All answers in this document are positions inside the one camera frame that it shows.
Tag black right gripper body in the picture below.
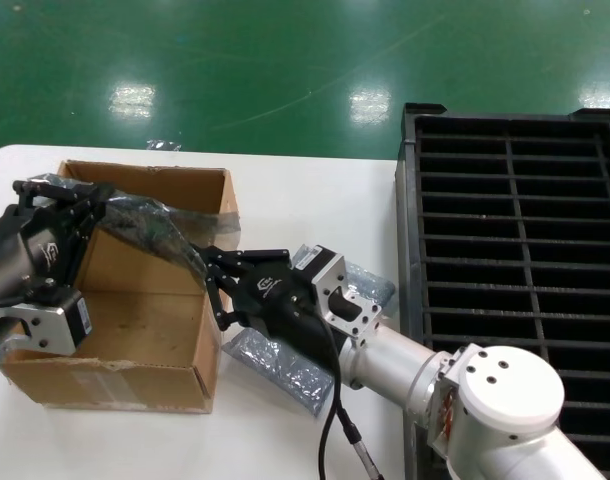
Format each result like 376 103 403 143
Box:
228 258 343 361

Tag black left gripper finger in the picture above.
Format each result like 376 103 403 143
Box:
67 199 107 241
13 177 107 211

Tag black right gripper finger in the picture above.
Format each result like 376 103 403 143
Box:
203 269 246 333
190 243 292 277

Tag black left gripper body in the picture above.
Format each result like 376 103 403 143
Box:
0 203 94 304

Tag grey antistatic bubble bag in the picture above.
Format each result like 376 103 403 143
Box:
222 259 397 417
32 172 241 281

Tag brown cardboard box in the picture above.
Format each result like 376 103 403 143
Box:
0 159 242 415

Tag black slotted plastic container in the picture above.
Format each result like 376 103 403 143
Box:
393 102 610 480

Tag black left camera cable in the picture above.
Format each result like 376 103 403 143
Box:
0 279 54 309

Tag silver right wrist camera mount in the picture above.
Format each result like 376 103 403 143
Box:
290 243 384 351

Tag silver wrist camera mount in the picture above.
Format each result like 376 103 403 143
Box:
13 284 94 357
290 243 384 351

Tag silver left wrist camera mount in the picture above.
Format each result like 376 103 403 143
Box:
13 284 94 357

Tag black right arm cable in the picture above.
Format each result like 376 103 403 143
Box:
297 294 386 480

